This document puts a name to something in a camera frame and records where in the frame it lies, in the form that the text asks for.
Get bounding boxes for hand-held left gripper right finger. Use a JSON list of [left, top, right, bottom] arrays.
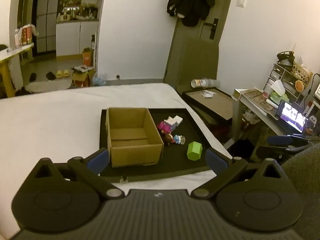
[[191, 148, 285, 202]]

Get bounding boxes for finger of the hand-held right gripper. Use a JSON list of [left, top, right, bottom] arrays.
[[257, 144, 310, 161], [266, 135, 320, 147]]

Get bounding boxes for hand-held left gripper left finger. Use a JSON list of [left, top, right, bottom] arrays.
[[31, 148, 125, 201]]

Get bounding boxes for green plastic box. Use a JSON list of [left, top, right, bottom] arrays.
[[187, 141, 203, 161]]

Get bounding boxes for black tray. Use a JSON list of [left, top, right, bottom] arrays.
[[99, 108, 213, 177]]

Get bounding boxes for brown-haired doll figurine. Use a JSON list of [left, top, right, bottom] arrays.
[[164, 132, 175, 147]]

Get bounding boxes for white travel adapter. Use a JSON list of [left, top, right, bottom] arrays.
[[164, 117, 178, 131]]

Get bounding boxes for pink animal toy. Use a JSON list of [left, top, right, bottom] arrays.
[[157, 121, 173, 133]]

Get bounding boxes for lit tablet screen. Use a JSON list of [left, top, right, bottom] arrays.
[[276, 99, 309, 133]]

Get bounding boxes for person's grey trouser leg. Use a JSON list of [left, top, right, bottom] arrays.
[[279, 142, 320, 240]]

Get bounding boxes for green tissue box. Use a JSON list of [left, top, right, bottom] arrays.
[[269, 79, 287, 103]]

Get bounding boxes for brown patterned desk tray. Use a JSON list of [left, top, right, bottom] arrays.
[[241, 89, 275, 112]]

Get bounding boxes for white desk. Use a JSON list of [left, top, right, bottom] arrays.
[[232, 89, 320, 150]]

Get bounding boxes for white bed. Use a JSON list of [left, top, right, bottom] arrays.
[[0, 82, 233, 240]]

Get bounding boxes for black side table brown top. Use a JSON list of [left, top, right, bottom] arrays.
[[181, 87, 240, 125]]

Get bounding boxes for grey drawer organizer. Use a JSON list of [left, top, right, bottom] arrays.
[[265, 62, 313, 98]]

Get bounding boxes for leopard print bag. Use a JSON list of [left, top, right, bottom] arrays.
[[291, 62, 313, 80]]

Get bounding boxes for blue plastic bag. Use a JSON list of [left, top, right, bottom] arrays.
[[92, 73, 108, 87]]

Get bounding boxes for stacked disposable cups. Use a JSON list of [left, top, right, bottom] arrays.
[[191, 78, 222, 88]]

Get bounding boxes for red printed cardboard box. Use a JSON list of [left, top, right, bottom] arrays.
[[71, 65, 95, 88]]

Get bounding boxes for black basket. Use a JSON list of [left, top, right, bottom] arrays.
[[276, 51, 295, 67]]

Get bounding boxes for pale oval rug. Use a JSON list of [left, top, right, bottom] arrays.
[[26, 79, 72, 93]]

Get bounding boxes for olive flat board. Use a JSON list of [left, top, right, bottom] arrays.
[[175, 37, 220, 90]]

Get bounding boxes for orange paper bag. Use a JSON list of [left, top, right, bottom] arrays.
[[82, 48, 95, 67]]

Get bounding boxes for yellow-legged round table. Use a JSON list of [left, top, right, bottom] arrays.
[[0, 42, 34, 98]]

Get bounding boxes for olive door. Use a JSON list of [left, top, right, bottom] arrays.
[[164, 0, 237, 84]]

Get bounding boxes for white kitchen cabinet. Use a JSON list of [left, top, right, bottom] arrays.
[[55, 20, 100, 57]]

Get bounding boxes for black door lock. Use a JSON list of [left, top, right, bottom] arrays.
[[204, 18, 218, 40]]

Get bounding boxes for red can in plastic bag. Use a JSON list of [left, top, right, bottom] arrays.
[[16, 24, 39, 46]]

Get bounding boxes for kitchen counter clutter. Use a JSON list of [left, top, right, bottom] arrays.
[[57, 0, 99, 22]]

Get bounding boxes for dark framed sliding door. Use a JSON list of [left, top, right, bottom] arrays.
[[32, 0, 63, 54]]

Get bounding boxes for black hanging jacket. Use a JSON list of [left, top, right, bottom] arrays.
[[167, 0, 216, 27]]

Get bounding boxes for black cable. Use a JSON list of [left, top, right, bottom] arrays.
[[304, 73, 320, 105]]

